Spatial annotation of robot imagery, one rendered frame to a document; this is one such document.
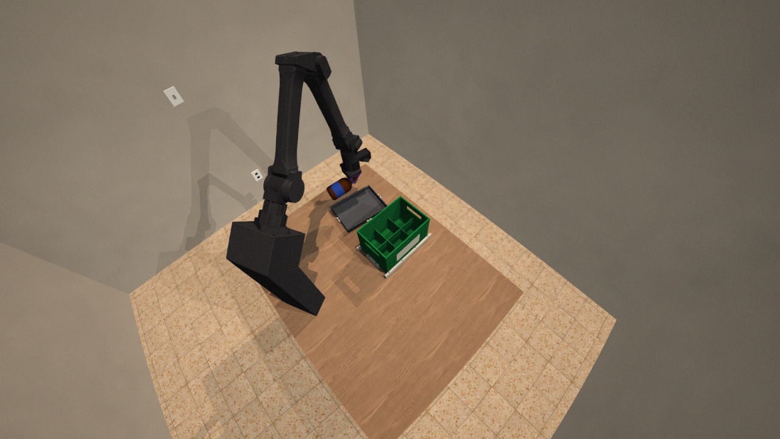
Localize brown bottle with blue label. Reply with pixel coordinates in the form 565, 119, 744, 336
326, 177, 353, 200

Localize green plastic crate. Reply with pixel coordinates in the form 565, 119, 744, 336
357, 196, 430, 273

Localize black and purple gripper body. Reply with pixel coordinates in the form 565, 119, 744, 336
339, 159, 362, 179

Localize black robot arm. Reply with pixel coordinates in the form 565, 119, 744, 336
254, 51, 371, 235

